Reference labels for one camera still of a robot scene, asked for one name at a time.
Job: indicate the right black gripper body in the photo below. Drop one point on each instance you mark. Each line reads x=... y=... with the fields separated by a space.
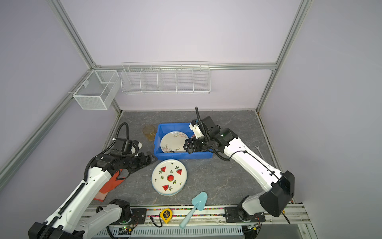
x=201 y=145

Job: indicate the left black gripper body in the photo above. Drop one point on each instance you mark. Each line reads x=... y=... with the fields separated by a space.
x=134 y=163

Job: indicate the cream floral plate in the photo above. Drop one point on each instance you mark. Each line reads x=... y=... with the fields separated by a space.
x=173 y=142

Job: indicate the watermelon pattern plate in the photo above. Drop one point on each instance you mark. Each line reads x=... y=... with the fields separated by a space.
x=169 y=172

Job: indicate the green rimmed bottom plate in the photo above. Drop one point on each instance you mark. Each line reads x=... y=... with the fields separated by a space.
x=171 y=191

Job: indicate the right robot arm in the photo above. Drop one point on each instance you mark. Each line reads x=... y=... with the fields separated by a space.
x=278 y=187

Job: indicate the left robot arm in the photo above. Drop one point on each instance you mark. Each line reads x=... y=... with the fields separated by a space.
x=122 y=153

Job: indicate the blue plastic bin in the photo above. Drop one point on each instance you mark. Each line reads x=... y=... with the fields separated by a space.
x=165 y=128

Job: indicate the amber glass cup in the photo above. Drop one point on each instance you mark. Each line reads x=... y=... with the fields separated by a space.
x=149 y=131

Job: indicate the red work glove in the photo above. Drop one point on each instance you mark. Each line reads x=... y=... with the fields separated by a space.
x=109 y=186

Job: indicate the teal plastic shovel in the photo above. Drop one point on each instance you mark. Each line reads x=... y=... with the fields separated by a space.
x=198 y=203

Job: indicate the yellow tape measure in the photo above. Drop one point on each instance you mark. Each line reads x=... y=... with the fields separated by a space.
x=166 y=215

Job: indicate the white mesh basket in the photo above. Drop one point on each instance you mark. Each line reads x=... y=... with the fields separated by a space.
x=98 y=90

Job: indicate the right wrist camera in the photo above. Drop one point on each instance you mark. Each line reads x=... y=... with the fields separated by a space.
x=194 y=126

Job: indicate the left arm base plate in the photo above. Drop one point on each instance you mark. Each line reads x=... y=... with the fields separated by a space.
x=138 y=216

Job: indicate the white wire rack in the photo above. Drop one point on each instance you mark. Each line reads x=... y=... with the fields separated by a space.
x=174 y=77

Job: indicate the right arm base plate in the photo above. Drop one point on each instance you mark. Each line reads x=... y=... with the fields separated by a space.
x=232 y=214

